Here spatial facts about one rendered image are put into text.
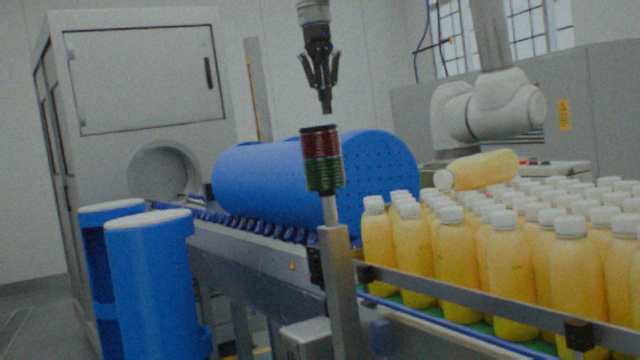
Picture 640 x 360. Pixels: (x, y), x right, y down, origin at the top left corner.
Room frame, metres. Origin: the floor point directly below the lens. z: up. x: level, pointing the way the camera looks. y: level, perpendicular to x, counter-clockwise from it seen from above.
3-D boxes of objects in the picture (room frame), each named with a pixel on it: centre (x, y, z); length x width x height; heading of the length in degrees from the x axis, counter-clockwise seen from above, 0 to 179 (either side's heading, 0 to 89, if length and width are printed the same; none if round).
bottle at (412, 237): (1.15, -0.15, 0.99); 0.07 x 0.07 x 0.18
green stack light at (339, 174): (0.98, 0.00, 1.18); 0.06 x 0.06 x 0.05
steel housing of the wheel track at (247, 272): (2.42, 0.35, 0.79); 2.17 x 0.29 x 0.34; 28
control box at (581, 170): (1.44, -0.49, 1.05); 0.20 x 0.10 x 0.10; 28
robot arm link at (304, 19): (1.71, -0.03, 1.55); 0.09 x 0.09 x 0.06
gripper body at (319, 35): (1.71, -0.03, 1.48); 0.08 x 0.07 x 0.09; 117
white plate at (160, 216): (2.06, 0.60, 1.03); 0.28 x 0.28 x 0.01
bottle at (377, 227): (1.26, -0.09, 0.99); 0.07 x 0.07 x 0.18
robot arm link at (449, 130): (2.12, -0.46, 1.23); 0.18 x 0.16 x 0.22; 41
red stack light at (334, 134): (0.98, 0.00, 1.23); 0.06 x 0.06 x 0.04
